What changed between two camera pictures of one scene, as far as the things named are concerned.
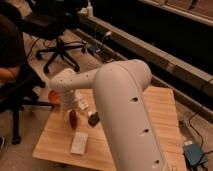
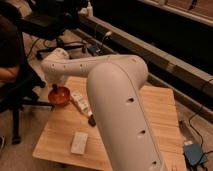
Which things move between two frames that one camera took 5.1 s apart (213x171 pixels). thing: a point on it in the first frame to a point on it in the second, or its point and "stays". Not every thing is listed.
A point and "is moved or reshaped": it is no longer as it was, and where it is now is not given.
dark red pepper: x=73 y=119 is moved or reshaped
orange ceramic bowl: x=54 y=96 stays
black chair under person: x=19 y=93 stays
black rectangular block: x=93 y=119 stays
